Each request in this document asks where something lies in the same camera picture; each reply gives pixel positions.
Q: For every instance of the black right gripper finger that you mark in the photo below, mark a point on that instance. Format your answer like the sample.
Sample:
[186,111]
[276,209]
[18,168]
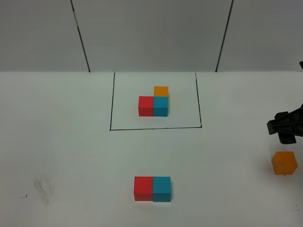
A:
[286,138]
[287,123]

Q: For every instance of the blue template cube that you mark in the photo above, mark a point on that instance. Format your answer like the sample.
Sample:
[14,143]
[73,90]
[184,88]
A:
[160,106]

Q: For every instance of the orange template cube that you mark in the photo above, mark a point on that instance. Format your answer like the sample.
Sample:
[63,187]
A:
[161,91]

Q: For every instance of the red template cube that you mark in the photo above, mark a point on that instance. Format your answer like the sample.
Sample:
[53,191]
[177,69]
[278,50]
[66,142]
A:
[145,106]

